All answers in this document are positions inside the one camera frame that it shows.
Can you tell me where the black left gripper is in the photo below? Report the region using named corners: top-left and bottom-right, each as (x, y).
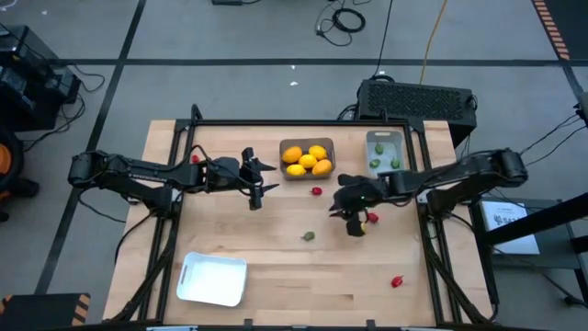
top-left (201, 146), bottom-right (280, 211)

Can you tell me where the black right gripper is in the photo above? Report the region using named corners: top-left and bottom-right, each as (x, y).
top-left (328, 173), bottom-right (391, 238)

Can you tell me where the clear plastic bin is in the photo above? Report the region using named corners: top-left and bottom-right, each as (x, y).
top-left (278, 137), bottom-right (337, 181)

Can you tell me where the light grey plastic basket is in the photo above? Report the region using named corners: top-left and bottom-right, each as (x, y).
top-left (365, 130), bottom-right (406, 179)

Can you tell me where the white plastic basket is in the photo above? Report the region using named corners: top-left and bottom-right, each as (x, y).
top-left (175, 251), bottom-right (248, 308)

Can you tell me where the black perforated computer case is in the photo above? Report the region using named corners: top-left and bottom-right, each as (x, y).
top-left (356, 78), bottom-right (479, 149)

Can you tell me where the white printed paper sheet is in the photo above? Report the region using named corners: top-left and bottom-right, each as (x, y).
top-left (481, 200), bottom-right (542, 257)

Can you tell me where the black metal beam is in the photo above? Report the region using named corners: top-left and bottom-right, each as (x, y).
top-left (484, 191), bottom-right (588, 247)

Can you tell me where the black side table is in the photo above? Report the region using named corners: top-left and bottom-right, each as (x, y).
top-left (472, 197), bottom-right (588, 272)

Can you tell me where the black equipment cart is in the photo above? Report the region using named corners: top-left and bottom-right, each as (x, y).
top-left (0, 23), bottom-right (83, 134)

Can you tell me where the orange and black machine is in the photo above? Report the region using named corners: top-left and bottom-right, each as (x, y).
top-left (0, 128), bottom-right (41, 223)

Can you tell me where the black hazard-striped mat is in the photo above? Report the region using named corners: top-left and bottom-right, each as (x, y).
top-left (0, 292), bottom-right (92, 331)
top-left (531, 0), bottom-right (588, 62)

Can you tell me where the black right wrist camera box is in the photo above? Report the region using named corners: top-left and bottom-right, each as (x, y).
top-left (348, 186), bottom-right (382, 208)

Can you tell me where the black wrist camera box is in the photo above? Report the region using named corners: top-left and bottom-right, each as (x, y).
top-left (348, 186), bottom-right (382, 208)
top-left (211, 156), bottom-right (241, 181)

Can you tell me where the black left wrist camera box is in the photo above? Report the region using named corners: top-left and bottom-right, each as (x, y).
top-left (211, 156), bottom-right (241, 181)

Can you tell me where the black aluminium table frame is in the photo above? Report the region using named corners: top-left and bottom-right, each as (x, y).
top-left (103, 104), bottom-right (500, 330)

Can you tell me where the coiled black cable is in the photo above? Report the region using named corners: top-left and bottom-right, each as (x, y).
top-left (314, 0), bottom-right (368, 48)

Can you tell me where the black hanging cable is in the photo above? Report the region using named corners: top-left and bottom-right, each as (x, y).
top-left (370, 0), bottom-right (395, 79)

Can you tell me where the yellow hanging cable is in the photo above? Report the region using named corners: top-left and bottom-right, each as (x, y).
top-left (418, 0), bottom-right (449, 86)

